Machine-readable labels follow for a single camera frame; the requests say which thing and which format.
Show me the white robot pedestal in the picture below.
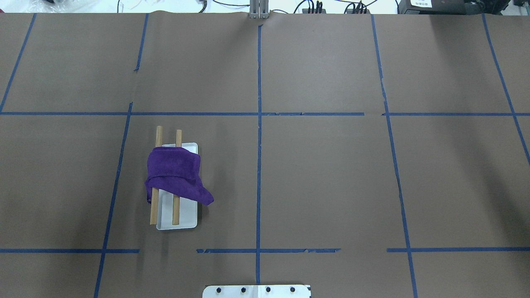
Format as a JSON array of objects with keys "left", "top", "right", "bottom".
[{"left": 202, "top": 284, "right": 312, "bottom": 298}]

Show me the purple towel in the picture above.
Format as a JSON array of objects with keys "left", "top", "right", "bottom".
[{"left": 145, "top": 147, "right": 214, "bottom": 206}]

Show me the black box with label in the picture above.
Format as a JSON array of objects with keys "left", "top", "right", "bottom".
[{"left": 398, "top": 0, "right": 466, "bottom": 15}]

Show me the aluminium frame post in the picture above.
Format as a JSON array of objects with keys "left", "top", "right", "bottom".
[{"left": 249, "top": 0, "right": 270, "bottom": 19}]

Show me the wooden bar towel rack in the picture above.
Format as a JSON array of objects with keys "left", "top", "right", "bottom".
[{"left": 149, "top": 126, "right": 198, "bottom": 231}]

